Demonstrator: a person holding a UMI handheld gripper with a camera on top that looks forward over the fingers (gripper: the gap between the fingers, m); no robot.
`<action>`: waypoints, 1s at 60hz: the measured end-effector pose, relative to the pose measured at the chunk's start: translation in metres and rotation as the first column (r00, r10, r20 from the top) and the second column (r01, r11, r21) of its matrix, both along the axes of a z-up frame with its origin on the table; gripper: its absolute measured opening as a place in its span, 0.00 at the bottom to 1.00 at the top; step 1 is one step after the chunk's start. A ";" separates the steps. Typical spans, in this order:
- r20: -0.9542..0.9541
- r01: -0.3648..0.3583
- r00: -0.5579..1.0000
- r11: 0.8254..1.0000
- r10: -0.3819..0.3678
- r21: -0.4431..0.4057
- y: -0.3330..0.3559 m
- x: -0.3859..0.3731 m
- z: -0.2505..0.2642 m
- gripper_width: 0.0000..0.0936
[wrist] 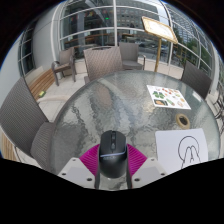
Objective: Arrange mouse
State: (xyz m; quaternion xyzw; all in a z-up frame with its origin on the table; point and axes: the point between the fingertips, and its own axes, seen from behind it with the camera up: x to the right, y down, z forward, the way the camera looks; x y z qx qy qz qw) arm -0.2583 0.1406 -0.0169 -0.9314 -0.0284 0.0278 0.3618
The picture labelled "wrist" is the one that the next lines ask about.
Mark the white sheet with food pictures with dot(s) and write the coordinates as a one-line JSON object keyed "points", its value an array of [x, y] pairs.
{"points": [[168, 96]]}

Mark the wooden slat bench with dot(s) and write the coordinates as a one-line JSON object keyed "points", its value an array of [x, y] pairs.
{"points": [[7, 148], [41, 81]]}

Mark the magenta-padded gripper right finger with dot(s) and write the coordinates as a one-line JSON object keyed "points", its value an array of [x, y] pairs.
{"points": [[135, 160]]}

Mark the brown tape roll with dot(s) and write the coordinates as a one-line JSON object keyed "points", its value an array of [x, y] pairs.
{"points": [[178, 121]]}

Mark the black computer mouse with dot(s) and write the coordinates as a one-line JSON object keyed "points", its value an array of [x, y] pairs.
{"points": [[113, 154]]}

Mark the white mouse pad with drawing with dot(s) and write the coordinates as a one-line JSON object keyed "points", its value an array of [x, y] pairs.
{"points": [[170, 150]]}

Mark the black metal outdoor furniture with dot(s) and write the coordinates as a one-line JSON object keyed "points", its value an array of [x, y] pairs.
{"points": [[220, 106]]}

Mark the dark grey wicker chair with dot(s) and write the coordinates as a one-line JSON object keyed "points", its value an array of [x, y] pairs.
{"points": [[196, 78]]}

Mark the large grey wicker chair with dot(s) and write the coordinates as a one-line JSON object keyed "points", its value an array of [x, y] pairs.
{"points": [[20, 116]]}

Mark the wooden menu stand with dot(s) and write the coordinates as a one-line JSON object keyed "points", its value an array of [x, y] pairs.
{"points": [[159, 28]]}

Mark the grey wicker armchair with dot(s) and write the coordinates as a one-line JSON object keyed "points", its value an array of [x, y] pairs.
{"points": [[129, 51], [66, 58]]}

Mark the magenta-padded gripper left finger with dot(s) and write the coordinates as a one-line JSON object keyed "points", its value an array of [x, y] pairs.
{"points": [[88, 161]]}

